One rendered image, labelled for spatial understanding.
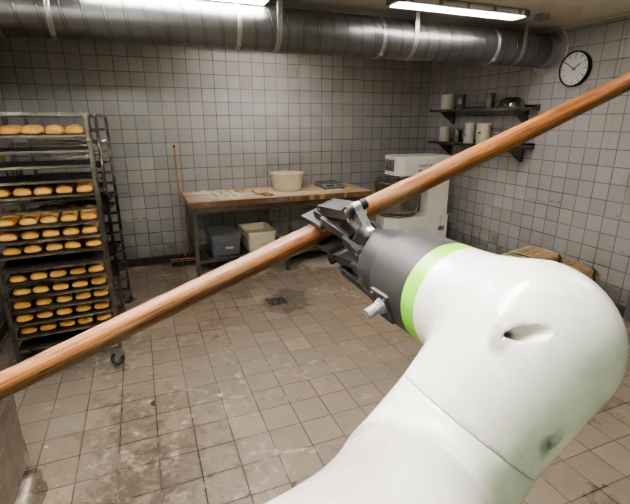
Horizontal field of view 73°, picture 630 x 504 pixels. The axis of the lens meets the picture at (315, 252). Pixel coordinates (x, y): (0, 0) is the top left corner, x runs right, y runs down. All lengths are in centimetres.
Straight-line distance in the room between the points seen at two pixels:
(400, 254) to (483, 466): 18
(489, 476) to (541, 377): 6
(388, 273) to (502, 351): 14
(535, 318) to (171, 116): 532
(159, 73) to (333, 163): 241
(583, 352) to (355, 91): 594
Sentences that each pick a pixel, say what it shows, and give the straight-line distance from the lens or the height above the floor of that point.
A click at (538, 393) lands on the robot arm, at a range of 28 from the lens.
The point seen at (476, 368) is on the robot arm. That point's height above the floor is 160.
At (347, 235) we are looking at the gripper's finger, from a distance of 49.
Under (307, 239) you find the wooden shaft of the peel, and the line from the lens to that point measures 58.
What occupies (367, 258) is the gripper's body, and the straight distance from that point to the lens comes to 42.
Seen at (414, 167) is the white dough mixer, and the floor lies 118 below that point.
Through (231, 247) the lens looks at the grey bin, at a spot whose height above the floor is 31.
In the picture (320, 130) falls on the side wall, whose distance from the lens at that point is 593.
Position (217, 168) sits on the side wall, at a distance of 558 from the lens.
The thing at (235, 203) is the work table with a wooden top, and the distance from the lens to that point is 480.
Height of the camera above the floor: 174
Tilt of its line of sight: 17 degrees down
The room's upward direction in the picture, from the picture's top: straight up
